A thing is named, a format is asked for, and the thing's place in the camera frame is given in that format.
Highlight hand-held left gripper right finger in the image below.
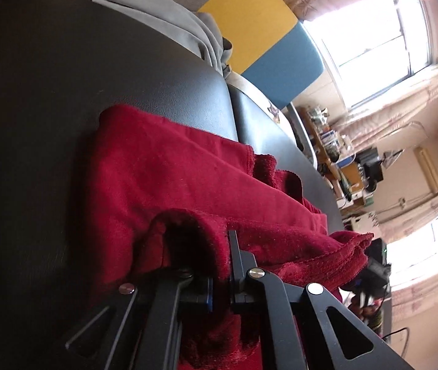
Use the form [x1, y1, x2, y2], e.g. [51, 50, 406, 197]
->
[227, 230, 414, 370]

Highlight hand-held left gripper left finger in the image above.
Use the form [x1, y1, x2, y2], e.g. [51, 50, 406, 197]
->
[65, 270, 216, 370]

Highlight red fleece pants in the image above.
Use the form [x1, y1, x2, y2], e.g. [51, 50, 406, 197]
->
[82, 104, 374, 370]

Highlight white floral board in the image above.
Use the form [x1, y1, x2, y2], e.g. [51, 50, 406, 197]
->
[352, 210, 382, 236]

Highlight small bright window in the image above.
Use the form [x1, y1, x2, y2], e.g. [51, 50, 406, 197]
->
[385, 216, 438, 290]

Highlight white cabinet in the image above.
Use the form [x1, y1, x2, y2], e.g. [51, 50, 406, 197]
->
[352, 191, 376, 207]

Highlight black monitor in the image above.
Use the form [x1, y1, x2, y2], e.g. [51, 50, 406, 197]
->
[358, 148, 385, 183]

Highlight wooden side table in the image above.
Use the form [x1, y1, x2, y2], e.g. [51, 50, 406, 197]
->
[300, 108, 343, 180]

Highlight cluster of jars and bottles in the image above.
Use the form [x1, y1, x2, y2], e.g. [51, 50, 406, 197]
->
[306, 106, 353, 162]

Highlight white printed pillow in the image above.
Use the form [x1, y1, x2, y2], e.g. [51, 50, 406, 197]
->
[225, 71, 293, 124]

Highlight grey yellow blue armchair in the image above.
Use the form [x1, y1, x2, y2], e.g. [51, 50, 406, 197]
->
[126, 0, 325, 162]

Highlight large bright window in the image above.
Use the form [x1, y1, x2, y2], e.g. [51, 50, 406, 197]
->
[304, 0, 436, 109]

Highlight grey garment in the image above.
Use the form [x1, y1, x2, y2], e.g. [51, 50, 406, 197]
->
[47, 0, 235, 78]

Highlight black cable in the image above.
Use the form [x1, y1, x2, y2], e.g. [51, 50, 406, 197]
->
[379, 327, 411, 345]

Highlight wall air conditioner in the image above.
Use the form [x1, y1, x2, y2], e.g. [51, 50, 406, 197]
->
[415, 146, 438, 193]

